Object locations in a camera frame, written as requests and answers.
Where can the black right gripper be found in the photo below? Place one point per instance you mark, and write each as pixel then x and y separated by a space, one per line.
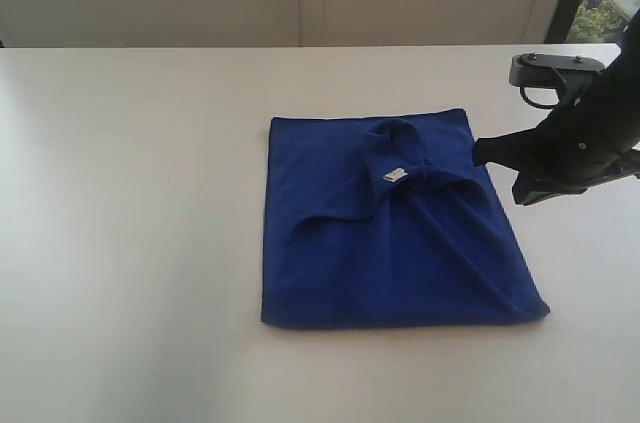
pixel 587 144

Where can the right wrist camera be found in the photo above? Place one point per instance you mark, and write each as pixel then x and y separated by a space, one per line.
pixel 546 71

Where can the blue towel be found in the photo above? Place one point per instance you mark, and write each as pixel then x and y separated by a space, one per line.
pixel 343 249

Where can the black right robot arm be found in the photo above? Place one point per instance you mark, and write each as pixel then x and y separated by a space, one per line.
pixel 619 76

